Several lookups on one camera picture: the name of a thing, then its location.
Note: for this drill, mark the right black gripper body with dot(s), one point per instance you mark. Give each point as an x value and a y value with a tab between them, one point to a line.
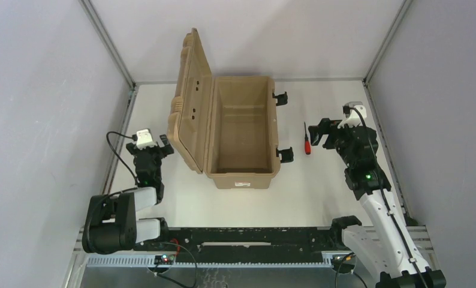
333	134

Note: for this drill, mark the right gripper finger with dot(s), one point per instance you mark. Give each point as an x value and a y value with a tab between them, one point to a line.
329	132
316	132

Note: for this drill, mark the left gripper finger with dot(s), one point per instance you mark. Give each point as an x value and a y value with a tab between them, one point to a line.
131	148
166	149

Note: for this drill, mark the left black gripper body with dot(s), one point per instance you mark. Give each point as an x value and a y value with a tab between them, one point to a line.
148	151

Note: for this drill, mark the red black screwdriver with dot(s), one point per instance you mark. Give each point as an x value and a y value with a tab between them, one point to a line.
307	145

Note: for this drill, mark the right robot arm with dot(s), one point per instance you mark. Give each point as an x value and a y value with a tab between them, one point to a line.
395	261

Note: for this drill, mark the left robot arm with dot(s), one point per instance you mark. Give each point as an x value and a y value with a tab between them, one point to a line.
112	223

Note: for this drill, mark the tan plastic storage bin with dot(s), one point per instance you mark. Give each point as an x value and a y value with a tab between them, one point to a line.
225	126

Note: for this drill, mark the left controller board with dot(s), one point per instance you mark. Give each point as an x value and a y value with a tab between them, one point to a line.
164	259

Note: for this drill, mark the controller board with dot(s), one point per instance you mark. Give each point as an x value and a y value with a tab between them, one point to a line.
164	259
343	264

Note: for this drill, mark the right controller board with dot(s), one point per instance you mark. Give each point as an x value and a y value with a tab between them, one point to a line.
343	264

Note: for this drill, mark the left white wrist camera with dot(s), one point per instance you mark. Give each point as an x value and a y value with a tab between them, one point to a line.
144	139

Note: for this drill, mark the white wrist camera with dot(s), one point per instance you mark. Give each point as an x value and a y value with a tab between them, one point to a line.
355	114
144	139

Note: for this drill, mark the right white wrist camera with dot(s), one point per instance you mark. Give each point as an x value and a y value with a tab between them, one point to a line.
355	114

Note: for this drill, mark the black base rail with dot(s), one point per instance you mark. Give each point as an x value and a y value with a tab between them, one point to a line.
257	243

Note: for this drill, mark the perforated metal cable tray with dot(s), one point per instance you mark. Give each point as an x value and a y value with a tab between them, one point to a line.
318	260

